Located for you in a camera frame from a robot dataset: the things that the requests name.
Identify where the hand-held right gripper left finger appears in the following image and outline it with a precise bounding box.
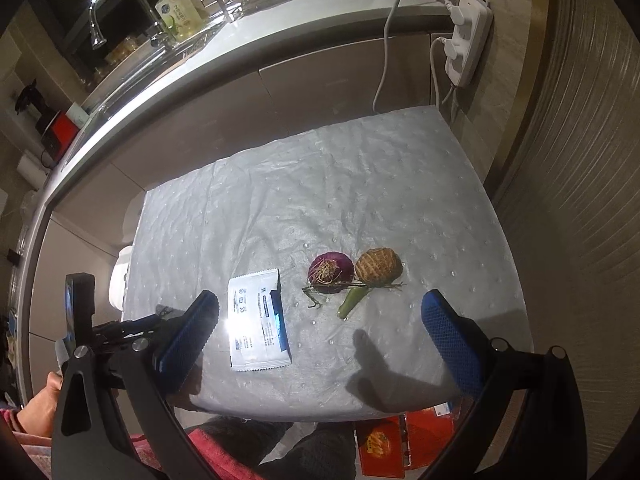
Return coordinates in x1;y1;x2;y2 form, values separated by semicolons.
50;289;221;480

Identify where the white round plastic object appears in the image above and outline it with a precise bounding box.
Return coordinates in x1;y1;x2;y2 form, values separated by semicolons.
109;194;147;313

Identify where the black kitchen appliance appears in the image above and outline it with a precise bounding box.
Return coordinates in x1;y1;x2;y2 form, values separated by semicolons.
15;80;46;126

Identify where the red kitchen appliance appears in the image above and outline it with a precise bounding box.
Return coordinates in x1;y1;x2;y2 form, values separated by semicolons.
42;110;81;156

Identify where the chrome kitchen faucet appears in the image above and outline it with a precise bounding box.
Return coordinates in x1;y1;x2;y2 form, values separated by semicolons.
89;0;168;51

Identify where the dark grey cloth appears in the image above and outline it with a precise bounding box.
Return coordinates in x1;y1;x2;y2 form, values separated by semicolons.
185;416;357;480

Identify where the stainless steel sink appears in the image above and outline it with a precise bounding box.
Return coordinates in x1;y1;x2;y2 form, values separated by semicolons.
80;20;236;111

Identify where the purple onion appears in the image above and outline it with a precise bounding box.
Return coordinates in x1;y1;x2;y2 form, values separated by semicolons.
307;252;356;293

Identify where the row of glass jars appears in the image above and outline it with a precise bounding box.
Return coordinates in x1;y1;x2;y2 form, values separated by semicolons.
102;35;141;68

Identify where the yellow dish soap bottle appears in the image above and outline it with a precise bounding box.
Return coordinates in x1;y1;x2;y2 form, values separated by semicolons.
154;0;201;43

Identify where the plain red box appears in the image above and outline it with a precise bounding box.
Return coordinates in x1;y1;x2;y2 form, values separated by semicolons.
404;405;457;472

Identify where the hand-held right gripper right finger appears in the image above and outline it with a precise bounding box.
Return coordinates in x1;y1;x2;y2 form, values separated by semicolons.
421;289;588;480

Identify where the thin green stem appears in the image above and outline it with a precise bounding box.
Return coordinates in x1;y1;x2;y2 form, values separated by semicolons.
301;281;407;309

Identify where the white power strip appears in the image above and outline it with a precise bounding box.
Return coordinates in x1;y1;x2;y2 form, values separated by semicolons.
444;0;493;87

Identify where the small white box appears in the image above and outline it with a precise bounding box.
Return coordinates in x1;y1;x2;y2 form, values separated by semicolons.
65;102;91;126

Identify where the green pepper piece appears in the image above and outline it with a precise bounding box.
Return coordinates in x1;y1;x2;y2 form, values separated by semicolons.
337;286;368;320

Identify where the person's pink clothing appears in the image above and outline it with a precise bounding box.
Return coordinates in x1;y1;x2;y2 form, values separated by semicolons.
0;407;266;480

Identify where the white packet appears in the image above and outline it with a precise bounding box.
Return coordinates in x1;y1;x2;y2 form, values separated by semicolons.
227;268;292;372

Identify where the brown taro root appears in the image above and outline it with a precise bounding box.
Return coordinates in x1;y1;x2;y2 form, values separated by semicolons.
354;247;402;283

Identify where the red box with yellow print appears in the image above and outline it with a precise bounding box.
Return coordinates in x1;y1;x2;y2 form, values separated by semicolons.
355;416;408;479

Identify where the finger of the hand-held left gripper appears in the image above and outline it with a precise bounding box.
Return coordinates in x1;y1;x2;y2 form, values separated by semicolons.
95;305;188;343
64;272;97;348

